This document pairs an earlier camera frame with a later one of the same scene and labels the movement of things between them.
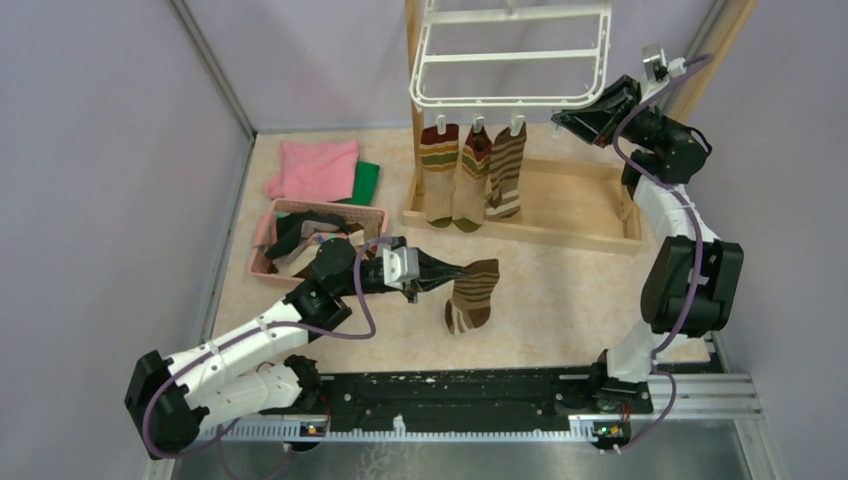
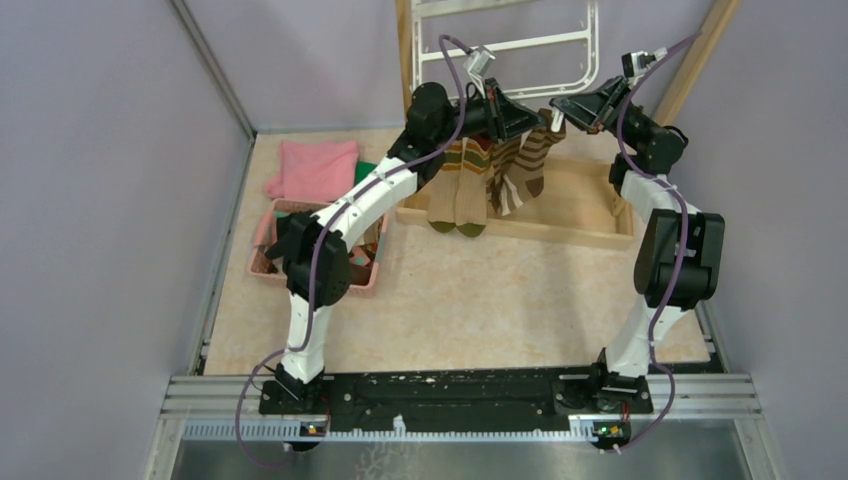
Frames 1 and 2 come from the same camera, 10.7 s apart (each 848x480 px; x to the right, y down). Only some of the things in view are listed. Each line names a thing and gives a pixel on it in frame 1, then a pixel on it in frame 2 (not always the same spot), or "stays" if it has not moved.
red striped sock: (472, 181) stays
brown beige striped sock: (506, 171) stays
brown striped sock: (472, 294) -> (529, 168)
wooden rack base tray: (573, 202) stays
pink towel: (316, 171) stays
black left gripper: (433, 273) -> (502, 117)
